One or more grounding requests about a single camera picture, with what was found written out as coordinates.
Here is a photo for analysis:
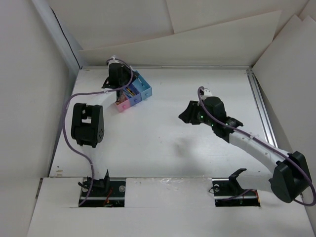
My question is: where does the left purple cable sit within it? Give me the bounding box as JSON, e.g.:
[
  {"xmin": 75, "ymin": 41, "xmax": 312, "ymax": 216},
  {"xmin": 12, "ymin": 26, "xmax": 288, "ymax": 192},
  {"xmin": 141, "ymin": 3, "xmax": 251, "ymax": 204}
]
[{"xmin": 61, "ymin": 58, "xmax": 134, "ymax": 207}]

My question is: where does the dark blue container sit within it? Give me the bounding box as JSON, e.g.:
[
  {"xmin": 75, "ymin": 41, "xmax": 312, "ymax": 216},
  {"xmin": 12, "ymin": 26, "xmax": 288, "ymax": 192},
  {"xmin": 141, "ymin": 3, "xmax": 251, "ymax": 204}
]
[{"xmin": 124, "ymin": 79, "xmax": 143, "ymax": 106}]

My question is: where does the pink container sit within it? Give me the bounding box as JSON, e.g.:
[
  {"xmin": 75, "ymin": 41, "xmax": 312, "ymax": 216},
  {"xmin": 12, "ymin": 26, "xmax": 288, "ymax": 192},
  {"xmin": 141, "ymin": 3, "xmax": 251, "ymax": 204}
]
[{"xmin": 115, "ymin": 91, "xmax": 131, "ymax": 113}]

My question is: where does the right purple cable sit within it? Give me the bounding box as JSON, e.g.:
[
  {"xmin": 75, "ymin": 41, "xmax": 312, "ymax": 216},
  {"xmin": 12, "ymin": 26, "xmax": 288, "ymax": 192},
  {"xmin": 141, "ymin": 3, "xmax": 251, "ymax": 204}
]
[{"xmin": 197, "ymin": 86, "xmax": 316, "ymax": 206}]

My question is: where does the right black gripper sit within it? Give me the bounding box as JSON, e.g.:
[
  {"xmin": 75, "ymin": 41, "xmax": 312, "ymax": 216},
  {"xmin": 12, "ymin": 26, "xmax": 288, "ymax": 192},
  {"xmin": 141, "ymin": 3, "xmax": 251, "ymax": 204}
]
[{"xmin": 178, "ymin": 100, "xmax": 216, "ymax": 127}]

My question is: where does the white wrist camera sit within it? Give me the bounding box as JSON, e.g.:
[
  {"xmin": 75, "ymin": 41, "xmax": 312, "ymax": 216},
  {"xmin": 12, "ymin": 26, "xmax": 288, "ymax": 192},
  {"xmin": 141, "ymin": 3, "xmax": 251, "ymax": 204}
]
[
  {"xmin": 198, "ymin": 88, "xmax": 213, "ymax": 100},
  {"xmin": 106, "ymin": 55, "xmax": 120, "ymax": 66}
]

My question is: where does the right aluminium rail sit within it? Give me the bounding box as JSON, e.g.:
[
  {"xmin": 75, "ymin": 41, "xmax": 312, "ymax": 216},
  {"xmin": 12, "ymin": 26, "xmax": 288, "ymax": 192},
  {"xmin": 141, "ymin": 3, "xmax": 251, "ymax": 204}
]
[{"xmin": 246, "ymin": 69, "xmax": 278, "ymax": 147}]

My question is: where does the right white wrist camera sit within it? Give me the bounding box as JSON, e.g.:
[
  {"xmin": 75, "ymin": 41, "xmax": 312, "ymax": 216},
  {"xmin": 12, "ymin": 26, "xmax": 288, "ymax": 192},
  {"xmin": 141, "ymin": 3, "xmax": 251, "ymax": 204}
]
[{"xmin": 198, "ymin": 88, "xmax": 213, "ymax": 100}]

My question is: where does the purple cable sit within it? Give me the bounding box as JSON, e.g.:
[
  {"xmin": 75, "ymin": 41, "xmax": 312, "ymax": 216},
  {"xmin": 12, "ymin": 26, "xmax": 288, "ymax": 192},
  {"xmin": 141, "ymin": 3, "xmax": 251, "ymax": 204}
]
[
  {"xmin": 197, "ymin": 86, "xmax": 316, "ymax": 206},
  {"xmin": 61, "ymin": 58, "xmax": 134, "ymax": 207}
]

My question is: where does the light blue container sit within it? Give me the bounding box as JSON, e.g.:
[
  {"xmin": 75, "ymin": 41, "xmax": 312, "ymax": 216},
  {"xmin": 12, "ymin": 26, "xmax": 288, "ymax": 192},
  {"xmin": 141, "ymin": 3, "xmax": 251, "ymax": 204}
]
[{"xmin": 132, "ymin": 71, "xmax": 153, "ymax": 100}]

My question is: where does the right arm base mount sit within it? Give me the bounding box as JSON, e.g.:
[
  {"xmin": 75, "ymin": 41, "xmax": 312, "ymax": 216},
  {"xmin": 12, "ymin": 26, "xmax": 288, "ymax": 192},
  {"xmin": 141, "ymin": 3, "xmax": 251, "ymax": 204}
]
[{"xmin": 208, "ymin": 168, "xmax": 261, "ymax": 207}]

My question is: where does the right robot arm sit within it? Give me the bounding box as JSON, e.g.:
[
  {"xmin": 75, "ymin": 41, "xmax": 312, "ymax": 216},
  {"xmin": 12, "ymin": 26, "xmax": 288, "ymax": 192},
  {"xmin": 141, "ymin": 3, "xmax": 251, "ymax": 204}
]
[{"xmin": 178, "ymin": 96, "xmax": 316, "ymax": 203}]

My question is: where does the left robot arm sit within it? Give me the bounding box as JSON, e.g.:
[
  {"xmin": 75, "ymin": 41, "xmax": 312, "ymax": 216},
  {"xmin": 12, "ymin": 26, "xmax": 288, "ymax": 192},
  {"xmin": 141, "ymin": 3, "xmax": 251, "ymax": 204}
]
[{"xmin": 69, "ymin": 62, "xmax": 140, "ymax": 196}]

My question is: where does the yellow utility knife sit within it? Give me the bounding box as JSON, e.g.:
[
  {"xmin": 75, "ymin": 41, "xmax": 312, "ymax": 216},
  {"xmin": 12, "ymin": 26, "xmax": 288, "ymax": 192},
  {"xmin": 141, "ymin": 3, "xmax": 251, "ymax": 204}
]
[{"xmin": 125, "ymin": 86, "xmax": 137, "ymax": 96}]

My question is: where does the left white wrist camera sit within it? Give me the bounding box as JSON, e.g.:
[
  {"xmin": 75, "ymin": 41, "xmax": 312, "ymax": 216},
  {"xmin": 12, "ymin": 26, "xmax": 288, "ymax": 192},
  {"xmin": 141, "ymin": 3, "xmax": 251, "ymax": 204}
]
[{"xmin": 106, "ymin": 55, "xmax": 120, "ymax": 66}]

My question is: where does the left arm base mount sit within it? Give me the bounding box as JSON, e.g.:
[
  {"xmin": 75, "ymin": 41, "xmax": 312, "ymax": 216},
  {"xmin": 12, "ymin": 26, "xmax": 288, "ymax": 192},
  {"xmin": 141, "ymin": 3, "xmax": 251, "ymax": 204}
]
[{"xmin": 78, "ymin": 170, "xmax": 126, "ymax": 208}]

